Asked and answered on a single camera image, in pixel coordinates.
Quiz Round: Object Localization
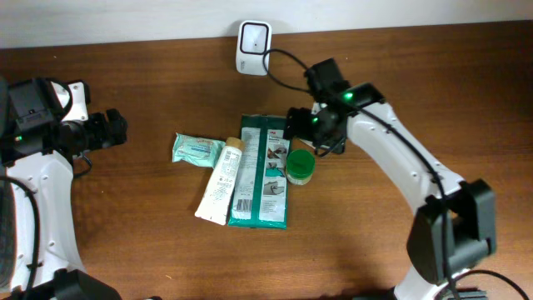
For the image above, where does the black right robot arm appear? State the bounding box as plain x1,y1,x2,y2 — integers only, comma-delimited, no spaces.
284,58,496,299

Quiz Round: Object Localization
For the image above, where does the grey plastic basket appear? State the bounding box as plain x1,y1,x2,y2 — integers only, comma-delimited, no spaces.
1,181,16,289

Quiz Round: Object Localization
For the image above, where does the mint wipes pack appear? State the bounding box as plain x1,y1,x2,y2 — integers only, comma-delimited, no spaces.
172,133,226,168

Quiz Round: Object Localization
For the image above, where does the green lid jar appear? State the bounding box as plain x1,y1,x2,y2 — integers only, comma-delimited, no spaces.
286,149,316,186

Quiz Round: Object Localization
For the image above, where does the white cream tube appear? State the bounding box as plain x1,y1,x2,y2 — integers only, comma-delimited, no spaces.
195,137,245,226

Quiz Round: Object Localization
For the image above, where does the green glove package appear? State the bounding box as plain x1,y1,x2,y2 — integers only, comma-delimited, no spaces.
228,115,291,230

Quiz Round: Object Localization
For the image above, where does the orange tissue pack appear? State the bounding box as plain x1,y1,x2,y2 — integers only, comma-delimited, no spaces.
298,138,315,151

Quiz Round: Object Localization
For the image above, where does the white barcode scanner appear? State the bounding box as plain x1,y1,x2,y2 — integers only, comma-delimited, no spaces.
236,20,272,76

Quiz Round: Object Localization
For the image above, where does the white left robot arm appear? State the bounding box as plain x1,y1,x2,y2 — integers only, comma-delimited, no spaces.
1,109,127,299

